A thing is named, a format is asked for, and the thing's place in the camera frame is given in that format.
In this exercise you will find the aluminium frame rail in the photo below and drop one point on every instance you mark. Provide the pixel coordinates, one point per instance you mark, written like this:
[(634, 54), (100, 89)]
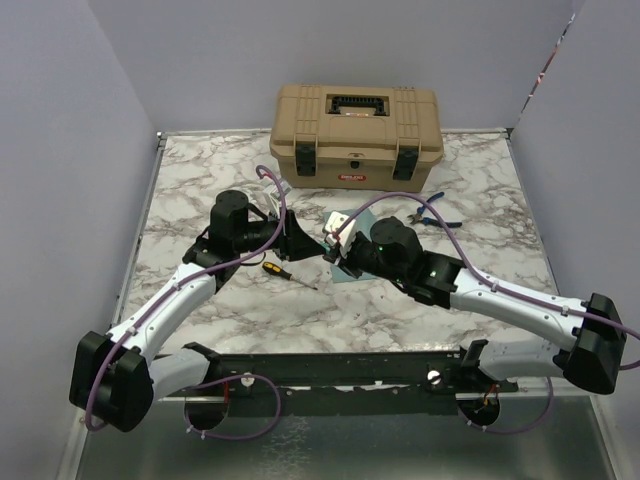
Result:
[(122, 296)]

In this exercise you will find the tan plastic toolbox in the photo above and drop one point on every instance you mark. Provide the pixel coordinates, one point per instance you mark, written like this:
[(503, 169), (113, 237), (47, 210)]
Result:
[(362, 138)]

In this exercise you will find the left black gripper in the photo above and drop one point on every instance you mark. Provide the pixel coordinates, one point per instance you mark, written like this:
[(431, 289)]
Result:
[(293, 242)]

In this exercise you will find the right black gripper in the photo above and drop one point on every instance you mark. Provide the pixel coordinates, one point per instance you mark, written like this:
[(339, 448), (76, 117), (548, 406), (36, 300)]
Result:
[(346, 263)]

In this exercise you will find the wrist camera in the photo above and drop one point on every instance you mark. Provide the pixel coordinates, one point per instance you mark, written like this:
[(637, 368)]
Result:
[(339, 232), (272, 197)]

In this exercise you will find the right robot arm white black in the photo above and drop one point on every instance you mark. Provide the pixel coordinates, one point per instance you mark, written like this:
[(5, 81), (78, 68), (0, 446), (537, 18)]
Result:
[(579, 340)]

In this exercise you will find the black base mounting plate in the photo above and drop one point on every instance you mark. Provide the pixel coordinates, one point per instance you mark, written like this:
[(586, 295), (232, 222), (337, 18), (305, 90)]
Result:
[(340, 384)]

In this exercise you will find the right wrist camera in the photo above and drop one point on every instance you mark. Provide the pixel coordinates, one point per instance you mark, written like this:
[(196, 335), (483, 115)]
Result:
[(339, 232)]

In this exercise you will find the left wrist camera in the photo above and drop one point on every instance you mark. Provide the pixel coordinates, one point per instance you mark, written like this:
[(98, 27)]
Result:
[(272, 197)]

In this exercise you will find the yellow black screwdriver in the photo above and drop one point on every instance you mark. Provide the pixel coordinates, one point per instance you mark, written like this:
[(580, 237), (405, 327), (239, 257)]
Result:
[(278, 272)]

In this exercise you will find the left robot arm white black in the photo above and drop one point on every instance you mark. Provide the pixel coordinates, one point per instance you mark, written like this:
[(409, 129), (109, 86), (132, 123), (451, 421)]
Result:
[(118, 375)]

